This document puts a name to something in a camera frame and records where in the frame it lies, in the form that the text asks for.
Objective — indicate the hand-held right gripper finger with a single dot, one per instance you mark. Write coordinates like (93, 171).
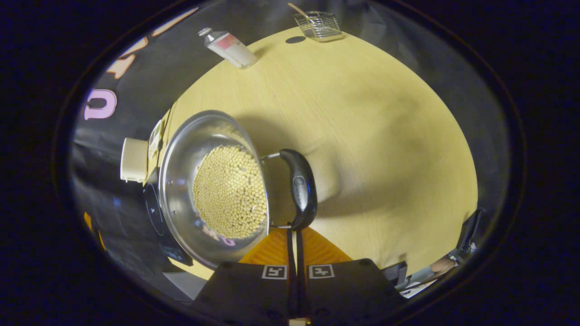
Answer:
(302, 271)
(292, 271)

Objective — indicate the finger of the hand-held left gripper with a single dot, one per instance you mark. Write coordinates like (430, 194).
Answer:
(93, 228)

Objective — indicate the steel pot with beans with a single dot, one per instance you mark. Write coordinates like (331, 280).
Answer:
(229, 192)

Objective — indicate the white toaster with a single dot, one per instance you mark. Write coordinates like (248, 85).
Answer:
(134, 159)

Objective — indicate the white divided bean dish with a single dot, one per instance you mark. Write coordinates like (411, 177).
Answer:
(156, 138)

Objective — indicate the small red label bottle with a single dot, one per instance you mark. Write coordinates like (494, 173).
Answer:
(231, 47)

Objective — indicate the small black disc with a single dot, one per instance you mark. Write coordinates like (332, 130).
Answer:
(295, 40)

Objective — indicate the clear ribbed container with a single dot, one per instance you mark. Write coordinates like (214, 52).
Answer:
(319, 26)

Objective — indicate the wooden stick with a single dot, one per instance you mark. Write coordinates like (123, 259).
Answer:
(297, 9)

